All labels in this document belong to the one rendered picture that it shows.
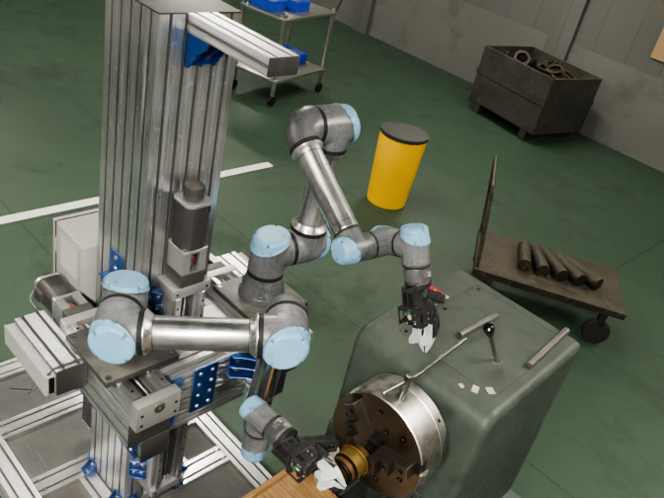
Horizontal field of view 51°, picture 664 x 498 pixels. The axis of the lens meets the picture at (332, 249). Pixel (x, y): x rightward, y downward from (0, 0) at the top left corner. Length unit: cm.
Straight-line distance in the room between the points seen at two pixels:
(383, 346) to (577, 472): 201
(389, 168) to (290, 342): 377
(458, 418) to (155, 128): 111
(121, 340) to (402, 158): 386
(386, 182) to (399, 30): 501
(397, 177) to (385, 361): 346
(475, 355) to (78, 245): 126
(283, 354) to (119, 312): 41
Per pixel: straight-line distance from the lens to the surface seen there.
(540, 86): 775
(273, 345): 171
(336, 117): 199
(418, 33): 999
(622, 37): 856
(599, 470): 396
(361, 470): 190
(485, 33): 937
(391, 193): 547
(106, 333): 174
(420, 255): 181
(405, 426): 188
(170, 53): 181
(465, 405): 196
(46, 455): 302
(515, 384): 208
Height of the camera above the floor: 249
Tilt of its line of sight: 31 degrees down
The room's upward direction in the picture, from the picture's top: 14 degrees clockwise
